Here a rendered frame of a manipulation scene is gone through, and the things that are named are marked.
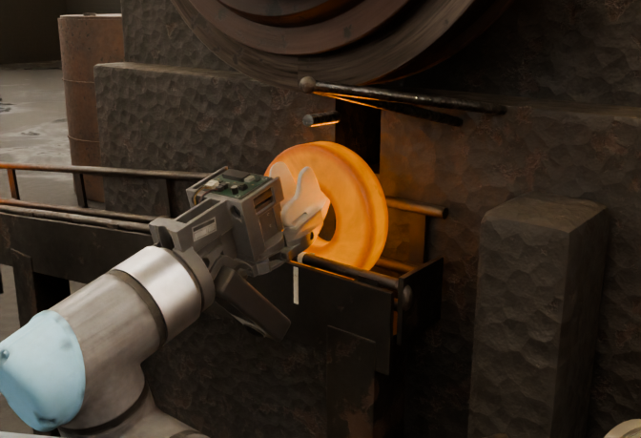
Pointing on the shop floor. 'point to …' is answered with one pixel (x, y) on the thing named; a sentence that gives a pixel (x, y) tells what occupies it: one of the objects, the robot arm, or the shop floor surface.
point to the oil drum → (81, 135)
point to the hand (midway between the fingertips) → (320, 198)
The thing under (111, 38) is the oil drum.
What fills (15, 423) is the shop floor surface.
